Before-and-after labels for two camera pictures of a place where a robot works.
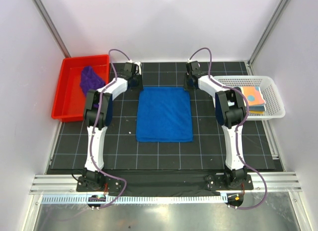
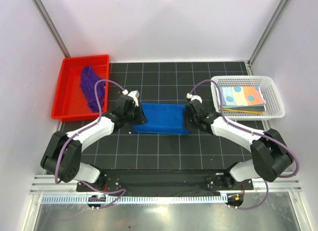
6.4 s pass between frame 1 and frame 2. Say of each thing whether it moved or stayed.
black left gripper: moved
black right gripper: moved
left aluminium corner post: stayed
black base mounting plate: stayed
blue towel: moved
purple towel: stayed
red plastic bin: stayed
